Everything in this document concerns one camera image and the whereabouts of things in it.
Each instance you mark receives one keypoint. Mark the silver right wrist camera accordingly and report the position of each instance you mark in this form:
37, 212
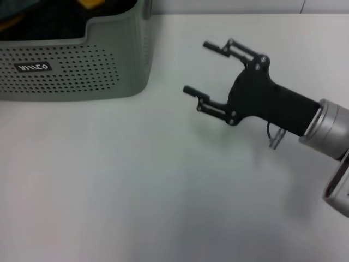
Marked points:
340, 188

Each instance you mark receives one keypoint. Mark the grey perforated plastic storage box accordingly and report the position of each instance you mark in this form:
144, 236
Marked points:
81, 82

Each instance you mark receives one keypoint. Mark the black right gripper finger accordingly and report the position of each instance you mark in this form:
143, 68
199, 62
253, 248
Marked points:
240, 50
212, 107

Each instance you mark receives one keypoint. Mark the dark green towel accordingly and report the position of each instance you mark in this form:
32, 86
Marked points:
11, 8

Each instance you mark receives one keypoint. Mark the yellow towel with black trim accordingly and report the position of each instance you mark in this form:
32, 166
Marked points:
91, 3

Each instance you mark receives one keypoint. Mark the white and silver right arm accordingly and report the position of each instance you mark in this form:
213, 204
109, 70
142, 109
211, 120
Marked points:
327, 128

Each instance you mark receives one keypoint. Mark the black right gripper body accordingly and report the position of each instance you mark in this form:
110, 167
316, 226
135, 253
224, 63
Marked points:
261, 98

